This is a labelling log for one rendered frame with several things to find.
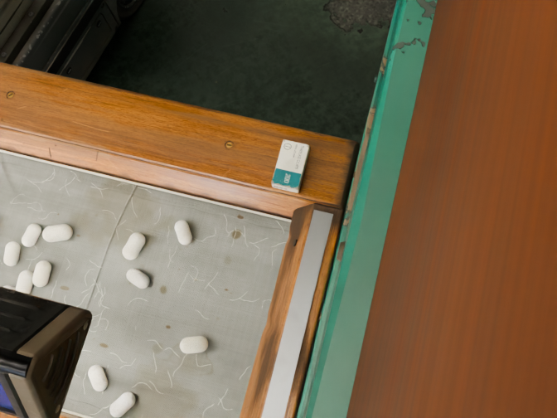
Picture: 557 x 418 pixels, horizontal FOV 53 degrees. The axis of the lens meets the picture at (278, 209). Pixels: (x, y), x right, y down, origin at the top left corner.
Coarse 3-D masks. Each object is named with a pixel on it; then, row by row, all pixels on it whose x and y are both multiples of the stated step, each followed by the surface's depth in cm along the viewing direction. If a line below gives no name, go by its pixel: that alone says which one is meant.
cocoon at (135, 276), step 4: (132, 268) 71; (128, 272) 71; (132, 272) 71; (136, 272) 71; (140, 272) 71; (128, 276) 71; (132, 276) 70; (136, 276) 70; (140, 276) 70; (144, 276) 71; (128, 280) 71; (132, 280) 71; (136, 280) 70; (140, 280) 70; (144, 280) 70; (148, 280) 71; (136, 284) 71; (140, 284) 70; (144, 284) 70; (140, 288) 71
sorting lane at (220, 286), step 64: (0, 192) 76; (64, 192) 76; (128, 192) 75; (0, 256) 74; (64, 256) 73; (192, 256) 73; (256, 256) 72; (128, 320) 71; (192, 320) 70; (256, 320) 70; (128, 384) 69; (192, 384) 69
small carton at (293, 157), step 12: (288, 144) 71; (300, 144) 71; (288, 156) 71; (300, 156) 71; (276, 168) 70; (288, 168) 70; (300, 168) 70; (276, 180) 70; (288, 180) 70; (300, 180) 70
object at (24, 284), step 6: (24, 270) 72; (18, 276) 72; (24, 276) 71; (30, 276) 72; (18, 282) 71; (24, 282) 71; (30, 282) 71; (18, 288) 71; (24, 288) 71; (30, 288) 72
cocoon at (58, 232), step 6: (48, 228) 72; (54, 228) 72; (60, 228) 72; (66, 228) 72; (42, 234) 73; (48, 234) 72; (54, 234) 72; (60, 234) 72; (66, 234) 72; (48, 240) 72; (54, 240) 72; (60, 240) 73
